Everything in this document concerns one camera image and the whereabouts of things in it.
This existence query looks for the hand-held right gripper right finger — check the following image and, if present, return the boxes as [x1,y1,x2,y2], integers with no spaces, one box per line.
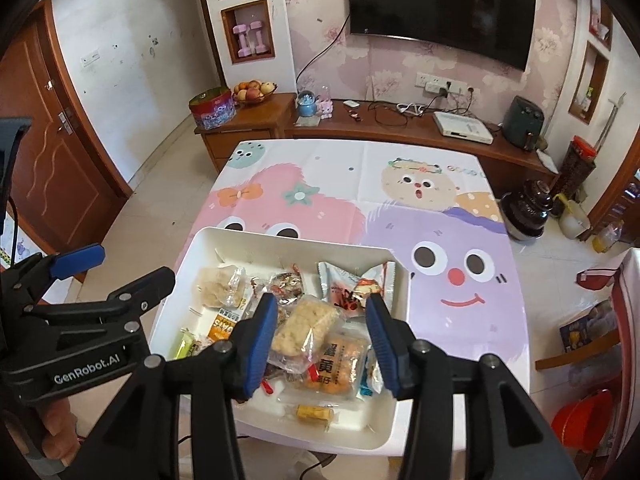
[364,292,568,480]

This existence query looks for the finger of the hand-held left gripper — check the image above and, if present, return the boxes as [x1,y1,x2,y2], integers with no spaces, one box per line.
[35,266,177,333]
[0,244,106,312]

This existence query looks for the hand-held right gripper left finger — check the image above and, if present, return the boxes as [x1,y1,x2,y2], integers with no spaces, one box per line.
[70,292,279,480]

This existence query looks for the clear rice cracker pack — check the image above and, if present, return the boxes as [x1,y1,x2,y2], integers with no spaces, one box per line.
[267,295,341,376]

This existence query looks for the pile of assorted snack packets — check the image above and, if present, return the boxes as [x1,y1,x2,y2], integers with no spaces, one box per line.
[172,260,396,433]

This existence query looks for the silver red-print snack bag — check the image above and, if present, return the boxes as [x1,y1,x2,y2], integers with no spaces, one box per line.
[316,260,397,321]

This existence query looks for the small yellow pastry packet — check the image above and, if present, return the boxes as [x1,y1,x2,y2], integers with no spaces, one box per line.
[282,404,341,431]

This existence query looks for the white plastic tray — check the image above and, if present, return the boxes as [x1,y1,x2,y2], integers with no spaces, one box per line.
[149,226,412,458]

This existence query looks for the person's left hand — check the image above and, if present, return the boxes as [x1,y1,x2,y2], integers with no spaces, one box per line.
[37,395,83,466]

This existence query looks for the brown wooden door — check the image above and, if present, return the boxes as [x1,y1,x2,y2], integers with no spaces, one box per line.
[0,0,133,256]

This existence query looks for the cartoon printed tablecloth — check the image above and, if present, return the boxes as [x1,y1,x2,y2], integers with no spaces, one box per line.
[172,139,531,458]

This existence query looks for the round red tin box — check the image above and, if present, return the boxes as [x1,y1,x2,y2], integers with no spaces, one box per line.
[188,87,237,132]

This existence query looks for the blue printed box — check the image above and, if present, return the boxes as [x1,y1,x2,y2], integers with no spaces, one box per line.
[559,300,621,353]

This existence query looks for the red plastic bucket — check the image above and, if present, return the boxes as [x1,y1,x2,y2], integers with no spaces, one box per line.
[550,389,615,448]

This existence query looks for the bowl of fruit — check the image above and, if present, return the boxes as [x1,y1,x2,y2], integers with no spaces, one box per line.
[231,78,278,107]

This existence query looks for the wooden television cabinet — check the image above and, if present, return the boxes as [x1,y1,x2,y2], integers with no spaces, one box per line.
[195,92,561,196]

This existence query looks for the red pouch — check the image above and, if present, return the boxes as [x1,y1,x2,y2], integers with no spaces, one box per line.
[575,266,626,291]

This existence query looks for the white set-top box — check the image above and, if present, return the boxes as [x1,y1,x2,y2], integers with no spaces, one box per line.
[432,110,495,145]

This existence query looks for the blue snow globe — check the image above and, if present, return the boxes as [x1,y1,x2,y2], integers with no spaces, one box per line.
[296,91,321,120]

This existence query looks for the white covered appliance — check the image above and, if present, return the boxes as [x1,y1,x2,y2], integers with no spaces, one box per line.
[607,247,640,466]

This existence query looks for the yellow oil bottle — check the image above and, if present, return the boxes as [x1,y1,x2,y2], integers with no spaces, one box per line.
[592,220,625,254]

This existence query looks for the pink dumbbell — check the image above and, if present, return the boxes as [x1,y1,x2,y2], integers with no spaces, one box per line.
[250,21,271,56]
[235,25,255,58]

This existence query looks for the brown basket with red lid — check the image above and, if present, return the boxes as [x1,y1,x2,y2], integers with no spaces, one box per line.
[557,135,598,196]

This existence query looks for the dark green air fryer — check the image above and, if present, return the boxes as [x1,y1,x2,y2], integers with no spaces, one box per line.
[502,95,546,153]

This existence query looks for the white mop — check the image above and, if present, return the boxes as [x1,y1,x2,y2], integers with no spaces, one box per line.
[602,91,628,146]

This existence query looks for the black curved television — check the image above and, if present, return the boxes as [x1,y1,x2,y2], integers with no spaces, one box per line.
[346,0,538,73]

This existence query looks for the white wall sockets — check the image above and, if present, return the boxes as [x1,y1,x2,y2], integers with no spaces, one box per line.
[415,71,476,98]

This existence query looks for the black television cable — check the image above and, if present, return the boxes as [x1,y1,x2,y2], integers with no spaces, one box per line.
[295,15,351,93]

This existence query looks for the white wall niche shelf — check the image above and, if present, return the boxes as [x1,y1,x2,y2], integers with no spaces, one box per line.
[557,0,621,146]
[192,0,301,93]

